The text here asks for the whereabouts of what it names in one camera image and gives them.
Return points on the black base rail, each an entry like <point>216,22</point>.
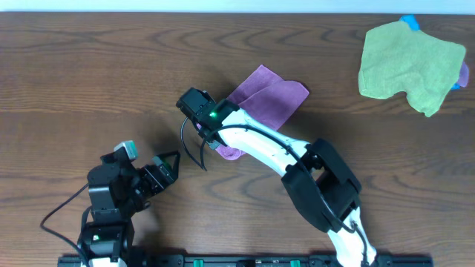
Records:
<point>318,260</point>

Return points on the green microfiber cloth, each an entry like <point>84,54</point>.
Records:
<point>398,59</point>

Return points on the blue cloth under pile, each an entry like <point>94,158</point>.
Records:
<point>411,21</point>

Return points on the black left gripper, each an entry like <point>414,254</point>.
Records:
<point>163,172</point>

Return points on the purple microfiber cloth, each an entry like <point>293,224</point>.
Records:
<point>268,98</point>

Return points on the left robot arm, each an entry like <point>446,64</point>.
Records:
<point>118,191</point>

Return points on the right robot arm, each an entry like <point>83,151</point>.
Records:
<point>320,184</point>

